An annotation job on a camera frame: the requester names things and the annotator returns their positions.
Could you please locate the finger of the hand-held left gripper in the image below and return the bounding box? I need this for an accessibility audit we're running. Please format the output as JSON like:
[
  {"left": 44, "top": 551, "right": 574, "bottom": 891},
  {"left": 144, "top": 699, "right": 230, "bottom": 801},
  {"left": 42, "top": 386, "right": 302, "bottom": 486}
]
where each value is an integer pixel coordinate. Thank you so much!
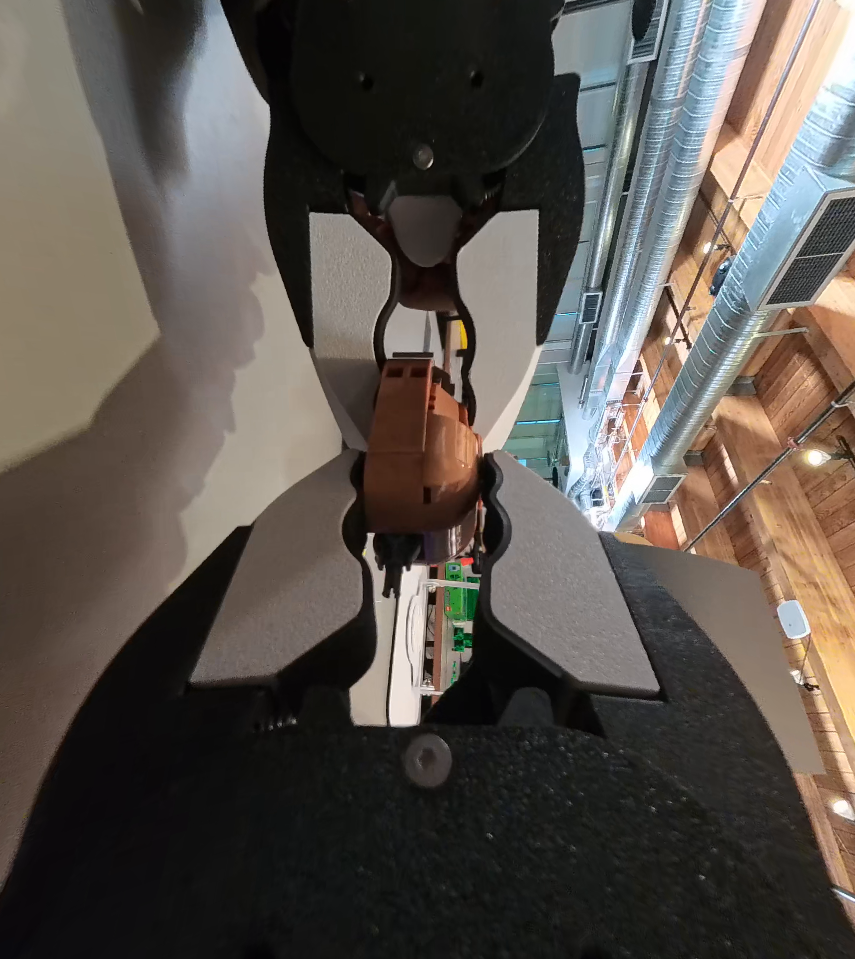
[
  {"left": 456, "top": 208, "right": 542, "bottom": 453},
  {"left": 308, "top": 210, "right": 401, "bottom": 452}
]

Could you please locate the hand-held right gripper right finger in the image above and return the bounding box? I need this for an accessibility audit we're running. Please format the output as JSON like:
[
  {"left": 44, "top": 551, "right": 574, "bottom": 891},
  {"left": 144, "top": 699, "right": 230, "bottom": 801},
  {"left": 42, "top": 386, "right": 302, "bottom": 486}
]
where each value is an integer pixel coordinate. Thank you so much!
[{"left": 476, "top": 450, "right": 662, "bottom": 699}]

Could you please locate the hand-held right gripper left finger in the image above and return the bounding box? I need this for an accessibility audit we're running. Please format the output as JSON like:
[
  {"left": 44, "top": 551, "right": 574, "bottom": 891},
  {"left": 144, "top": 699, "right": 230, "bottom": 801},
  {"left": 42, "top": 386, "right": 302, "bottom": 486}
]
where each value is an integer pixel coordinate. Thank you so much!
[{"left": 188, "top": 448, "right": 370, "bottom": 690}]

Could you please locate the orange toy brick model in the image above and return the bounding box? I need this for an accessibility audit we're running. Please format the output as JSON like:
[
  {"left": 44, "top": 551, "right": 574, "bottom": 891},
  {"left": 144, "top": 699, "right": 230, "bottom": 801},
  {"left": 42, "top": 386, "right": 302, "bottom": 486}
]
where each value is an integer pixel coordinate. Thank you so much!
[{"left": 362, "top": 352, "right": 488, "bottom": 598}]

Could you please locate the green circuit board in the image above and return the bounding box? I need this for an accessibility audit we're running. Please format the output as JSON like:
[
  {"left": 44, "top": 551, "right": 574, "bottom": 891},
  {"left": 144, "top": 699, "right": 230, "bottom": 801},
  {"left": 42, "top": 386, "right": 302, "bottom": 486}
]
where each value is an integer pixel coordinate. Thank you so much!
[{"left": 442, "top": 560, "right": 482, "bottom": 653}]

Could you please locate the metal vent grille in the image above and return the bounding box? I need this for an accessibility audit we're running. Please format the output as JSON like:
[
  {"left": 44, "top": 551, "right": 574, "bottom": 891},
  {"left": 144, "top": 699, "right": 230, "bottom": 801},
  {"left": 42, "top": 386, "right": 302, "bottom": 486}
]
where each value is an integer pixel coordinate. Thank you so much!
[{"left": 753, "top": 168, "right": 855, "bottom": 312}]

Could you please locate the silver ventilation duct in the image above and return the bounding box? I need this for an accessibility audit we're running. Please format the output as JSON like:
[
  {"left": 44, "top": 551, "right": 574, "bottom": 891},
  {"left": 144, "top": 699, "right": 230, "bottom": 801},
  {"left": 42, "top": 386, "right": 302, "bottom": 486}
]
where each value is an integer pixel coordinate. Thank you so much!
[
  {"left": 566, "top": 0, "right": 743, "bottom": 421},
  {"left": 611, "top": 0, "right": 855, "bottom": 529}
]

